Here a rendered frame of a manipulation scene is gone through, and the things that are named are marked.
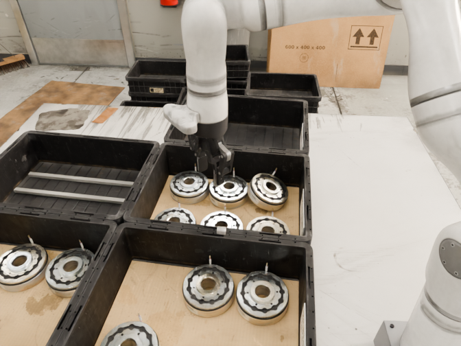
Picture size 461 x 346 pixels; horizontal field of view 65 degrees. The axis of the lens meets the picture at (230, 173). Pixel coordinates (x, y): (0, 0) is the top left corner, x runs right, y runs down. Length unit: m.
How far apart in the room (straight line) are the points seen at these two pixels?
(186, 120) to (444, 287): 0.48
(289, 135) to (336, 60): 2.33
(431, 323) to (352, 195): 0.60
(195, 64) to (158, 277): 0.45
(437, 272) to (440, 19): 0.37
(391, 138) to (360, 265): 0.66
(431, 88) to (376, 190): 0.73
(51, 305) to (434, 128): 0.75
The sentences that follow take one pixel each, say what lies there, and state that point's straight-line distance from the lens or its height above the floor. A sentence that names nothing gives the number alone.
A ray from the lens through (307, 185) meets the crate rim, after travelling 0.87.
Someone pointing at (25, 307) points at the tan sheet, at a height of 0.83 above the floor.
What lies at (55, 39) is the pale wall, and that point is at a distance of 4.13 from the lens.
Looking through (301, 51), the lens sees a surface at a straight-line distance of 3.45.
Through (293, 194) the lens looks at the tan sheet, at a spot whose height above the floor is 0.83.
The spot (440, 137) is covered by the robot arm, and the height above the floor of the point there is 1.21.
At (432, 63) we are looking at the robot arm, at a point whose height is 1.29.
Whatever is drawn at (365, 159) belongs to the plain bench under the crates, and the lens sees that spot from 1.40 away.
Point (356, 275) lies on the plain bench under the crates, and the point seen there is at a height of 0.70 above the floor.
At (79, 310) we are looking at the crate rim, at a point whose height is 0.93.
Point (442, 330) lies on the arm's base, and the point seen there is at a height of 0.93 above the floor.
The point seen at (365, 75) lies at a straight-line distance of 3.58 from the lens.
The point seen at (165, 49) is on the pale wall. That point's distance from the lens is 3.80.
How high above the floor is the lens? 1.49
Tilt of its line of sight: 39 degrees down
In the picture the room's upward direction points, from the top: straight up
